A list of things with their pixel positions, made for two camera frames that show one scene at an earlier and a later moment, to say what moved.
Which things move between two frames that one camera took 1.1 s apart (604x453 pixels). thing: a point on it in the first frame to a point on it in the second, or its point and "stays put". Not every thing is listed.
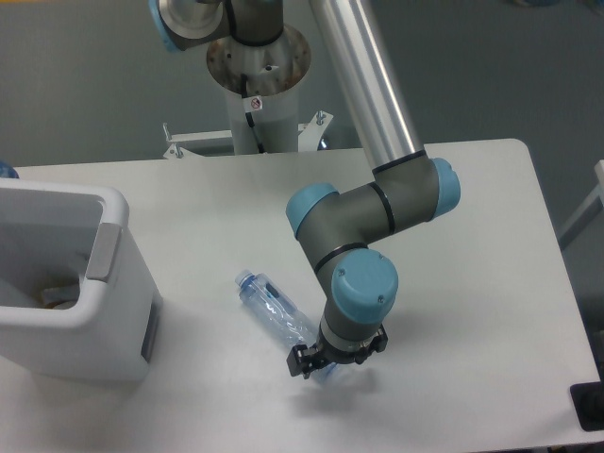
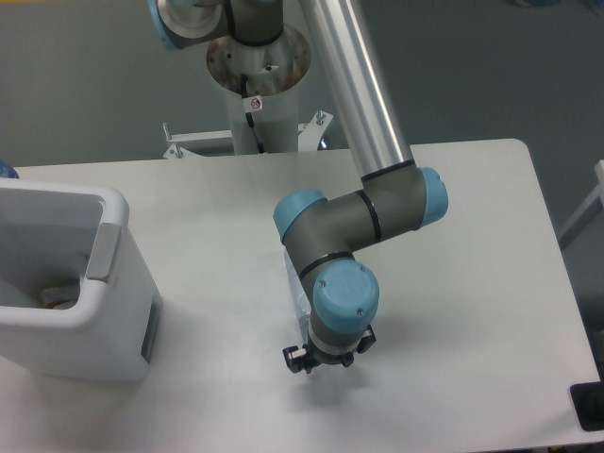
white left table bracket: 176,151 stays put
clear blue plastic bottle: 274,304 to 302,304
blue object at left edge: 7,171 stays put
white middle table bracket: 310,133 stays put
